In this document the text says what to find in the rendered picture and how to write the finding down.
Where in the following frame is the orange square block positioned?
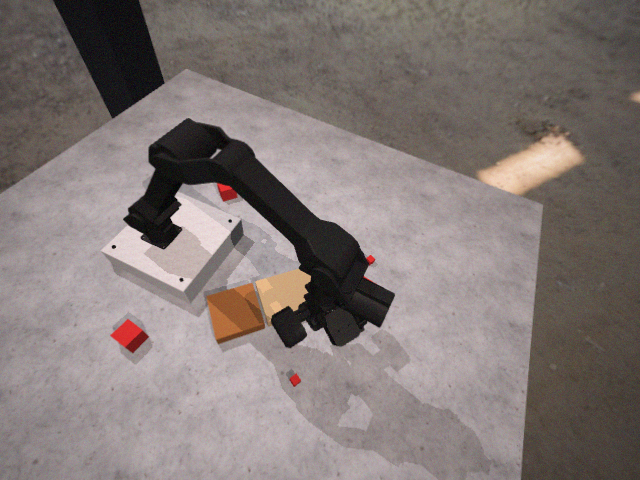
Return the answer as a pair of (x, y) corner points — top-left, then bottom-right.
(207, 283), (265, 345)

